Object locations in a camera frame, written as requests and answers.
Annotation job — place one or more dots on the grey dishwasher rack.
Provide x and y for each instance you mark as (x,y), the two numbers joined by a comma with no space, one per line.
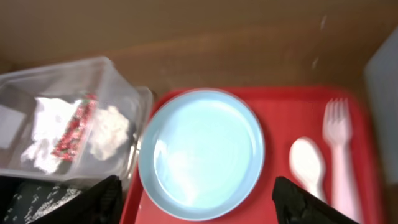
(381,81)

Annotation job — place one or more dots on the black food waste tray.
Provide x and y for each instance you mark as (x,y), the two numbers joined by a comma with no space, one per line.
(10,184)

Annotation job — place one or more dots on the red serving tray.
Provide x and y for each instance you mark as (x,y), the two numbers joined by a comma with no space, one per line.
(287,113)

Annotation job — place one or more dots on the white plastic spoon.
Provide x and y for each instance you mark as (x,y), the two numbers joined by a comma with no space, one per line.
(308,167)

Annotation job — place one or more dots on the pink plastic fork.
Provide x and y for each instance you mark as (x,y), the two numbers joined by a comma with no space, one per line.
(338,133)

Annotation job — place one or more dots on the large light blue plate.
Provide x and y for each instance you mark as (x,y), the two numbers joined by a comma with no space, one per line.
(201,155)

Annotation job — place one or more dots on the clear plastic waste bin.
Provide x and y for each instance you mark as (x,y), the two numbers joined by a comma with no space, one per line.
(70,82)

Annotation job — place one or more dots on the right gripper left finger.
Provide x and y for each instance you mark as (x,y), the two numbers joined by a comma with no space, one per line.
(101,204)

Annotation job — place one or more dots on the white napkin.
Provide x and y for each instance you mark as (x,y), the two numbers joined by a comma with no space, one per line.
(51,117)
(109,133)

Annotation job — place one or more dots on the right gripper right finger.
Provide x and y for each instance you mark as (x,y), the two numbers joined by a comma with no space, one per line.
(294,205)

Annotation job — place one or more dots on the rice and food scraps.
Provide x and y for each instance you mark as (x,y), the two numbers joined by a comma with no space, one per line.
(31,202)

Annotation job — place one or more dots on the red snack wrapper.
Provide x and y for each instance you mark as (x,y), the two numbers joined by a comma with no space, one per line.
(69,144)

